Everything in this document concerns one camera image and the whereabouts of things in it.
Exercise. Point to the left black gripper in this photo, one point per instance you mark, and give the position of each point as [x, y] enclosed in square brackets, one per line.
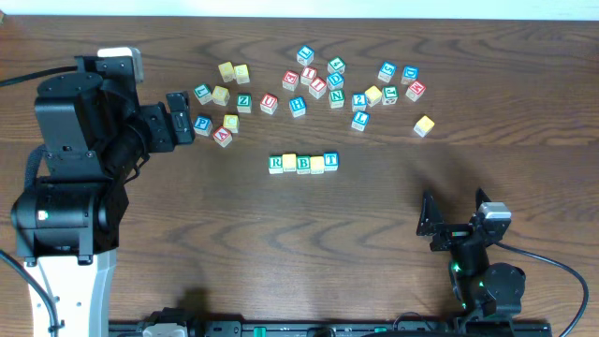
[159, 126]

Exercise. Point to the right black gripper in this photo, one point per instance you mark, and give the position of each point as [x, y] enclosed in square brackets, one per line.
[453, 233]

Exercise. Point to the green R block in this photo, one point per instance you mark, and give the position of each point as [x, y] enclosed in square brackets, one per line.
[276, 164]

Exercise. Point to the yellow O block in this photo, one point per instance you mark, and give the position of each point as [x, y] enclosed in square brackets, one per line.
[317, 164]
[289, 162]

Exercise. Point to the blue T block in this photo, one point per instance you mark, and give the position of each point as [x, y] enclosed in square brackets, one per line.
[331, 161]

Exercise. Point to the green B block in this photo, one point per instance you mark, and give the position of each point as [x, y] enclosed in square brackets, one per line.
[303, 164]

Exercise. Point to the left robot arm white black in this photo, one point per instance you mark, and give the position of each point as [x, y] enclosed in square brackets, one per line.
[68, 235]

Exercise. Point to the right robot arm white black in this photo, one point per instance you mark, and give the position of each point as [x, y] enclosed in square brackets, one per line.
[485, 289]

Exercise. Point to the blue P block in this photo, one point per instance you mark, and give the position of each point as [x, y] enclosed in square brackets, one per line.
[203, 126]

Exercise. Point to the green L block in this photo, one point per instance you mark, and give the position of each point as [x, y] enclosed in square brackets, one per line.
[203, 94]

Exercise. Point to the red A block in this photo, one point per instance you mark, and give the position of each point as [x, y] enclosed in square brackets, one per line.
[222, 136]

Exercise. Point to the yellow block beside L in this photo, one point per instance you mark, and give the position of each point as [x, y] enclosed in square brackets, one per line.
[220, 95]

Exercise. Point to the yellow C block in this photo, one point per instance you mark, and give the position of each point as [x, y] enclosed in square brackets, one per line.
[232, 123]

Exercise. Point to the green Z block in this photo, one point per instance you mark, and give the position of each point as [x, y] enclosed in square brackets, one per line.
[244, 103]

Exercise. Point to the yellow block top left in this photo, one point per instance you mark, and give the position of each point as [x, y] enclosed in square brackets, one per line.
[227, 71]

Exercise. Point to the yellow block far right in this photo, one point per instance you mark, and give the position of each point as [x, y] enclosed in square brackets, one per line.
[423, 126]

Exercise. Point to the yellow S block top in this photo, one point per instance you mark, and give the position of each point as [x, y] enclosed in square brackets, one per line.
[242, 74]

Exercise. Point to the red U block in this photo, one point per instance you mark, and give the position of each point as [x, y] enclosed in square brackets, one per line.
[269, 103]

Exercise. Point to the red M block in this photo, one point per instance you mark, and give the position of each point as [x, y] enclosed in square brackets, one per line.
[415, 90]

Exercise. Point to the blue L block lower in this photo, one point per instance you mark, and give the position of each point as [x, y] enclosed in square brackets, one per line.
[360, 120]

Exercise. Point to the blue l block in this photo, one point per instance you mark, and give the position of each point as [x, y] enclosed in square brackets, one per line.
[360, 120]
[305, 55]

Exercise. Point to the red E block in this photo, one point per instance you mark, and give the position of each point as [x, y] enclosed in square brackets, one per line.
[290, 80]

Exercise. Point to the blue H block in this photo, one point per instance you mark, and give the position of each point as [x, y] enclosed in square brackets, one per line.
[297, 106]

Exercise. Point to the green J block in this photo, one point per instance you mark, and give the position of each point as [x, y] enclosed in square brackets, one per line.
[390, 95]

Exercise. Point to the yellow block centre right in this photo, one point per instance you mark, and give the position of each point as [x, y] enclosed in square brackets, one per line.
[373, 95]

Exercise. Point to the blue D block right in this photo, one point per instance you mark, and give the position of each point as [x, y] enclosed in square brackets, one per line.
[409, 75]

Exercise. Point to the blue d block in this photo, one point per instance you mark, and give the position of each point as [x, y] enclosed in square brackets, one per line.
[409, 75]
[335, 81]

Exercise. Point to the blue 2 block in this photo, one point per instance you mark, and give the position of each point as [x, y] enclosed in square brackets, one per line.
[359, 102]

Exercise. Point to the red I block upper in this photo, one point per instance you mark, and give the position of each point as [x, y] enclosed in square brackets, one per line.
[307, 75]

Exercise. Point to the red i block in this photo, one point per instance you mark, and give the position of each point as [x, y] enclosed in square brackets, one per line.
[317, 87]
[307, 75]

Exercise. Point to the blue 5 block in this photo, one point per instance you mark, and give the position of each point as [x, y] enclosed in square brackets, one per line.
[386, 72]

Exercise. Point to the red I block lower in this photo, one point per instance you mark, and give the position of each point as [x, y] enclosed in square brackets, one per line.
[317, 87]

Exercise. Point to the blue L block top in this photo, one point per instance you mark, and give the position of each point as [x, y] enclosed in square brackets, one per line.
[305, 55]

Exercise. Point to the green N block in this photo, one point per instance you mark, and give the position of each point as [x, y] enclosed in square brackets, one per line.
[336, 98]

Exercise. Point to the blue D block centre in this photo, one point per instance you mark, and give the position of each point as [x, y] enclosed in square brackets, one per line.
[335, 81]

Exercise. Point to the green 4 block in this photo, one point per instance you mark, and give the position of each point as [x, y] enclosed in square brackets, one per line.
[336, 64]

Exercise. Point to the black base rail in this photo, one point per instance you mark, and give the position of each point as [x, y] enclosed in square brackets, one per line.
[178, 322]

